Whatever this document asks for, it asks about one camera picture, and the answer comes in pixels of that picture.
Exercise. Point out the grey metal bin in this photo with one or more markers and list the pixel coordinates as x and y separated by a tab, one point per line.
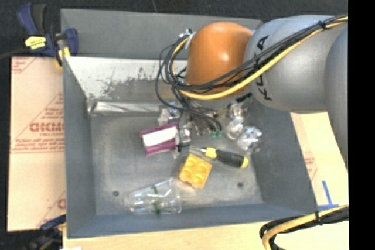
123	161

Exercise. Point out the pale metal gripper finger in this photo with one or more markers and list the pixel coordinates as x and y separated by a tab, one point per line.
167	117
184	139

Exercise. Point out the purple and white box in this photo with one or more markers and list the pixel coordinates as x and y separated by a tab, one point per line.
158	139

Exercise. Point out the brown cardboard board red print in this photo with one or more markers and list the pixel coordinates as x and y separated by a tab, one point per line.
35	155

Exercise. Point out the clear plastic bottle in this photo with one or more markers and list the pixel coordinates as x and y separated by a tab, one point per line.
244	133

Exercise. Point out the yellow toy brick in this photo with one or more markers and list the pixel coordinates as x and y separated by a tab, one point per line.
194	171

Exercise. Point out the clear plastic cup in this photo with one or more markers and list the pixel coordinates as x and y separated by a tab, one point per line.
153	199

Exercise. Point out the black and yellow screwdriver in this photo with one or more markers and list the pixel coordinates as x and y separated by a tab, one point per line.
228	158

